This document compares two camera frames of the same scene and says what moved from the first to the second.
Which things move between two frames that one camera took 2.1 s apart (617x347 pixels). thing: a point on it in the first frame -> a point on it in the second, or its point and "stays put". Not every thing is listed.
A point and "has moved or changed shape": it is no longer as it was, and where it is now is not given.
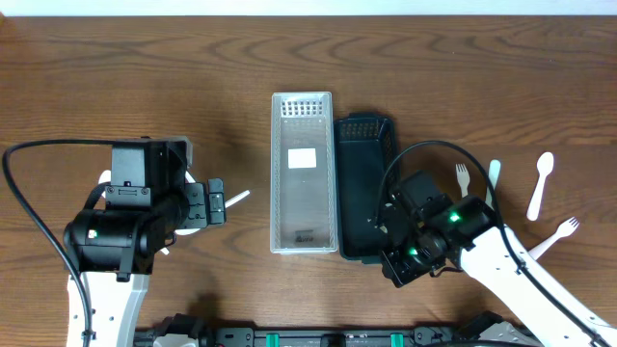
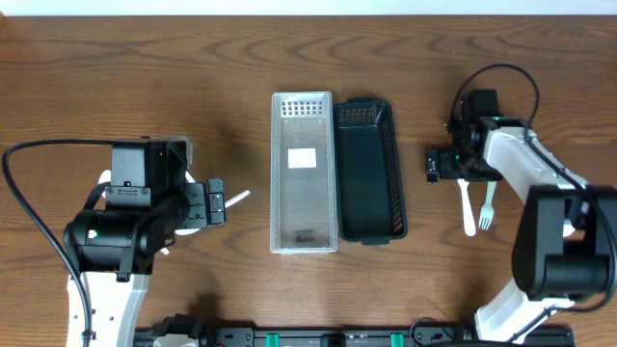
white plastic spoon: (105, 176) stays put
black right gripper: (399, 266) -> (442, 164)
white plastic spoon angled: (187, 231) stays put
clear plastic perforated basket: (303, 173) stays put
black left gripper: (196, 205) stays put
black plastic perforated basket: (365, 166) has moved or changed shape
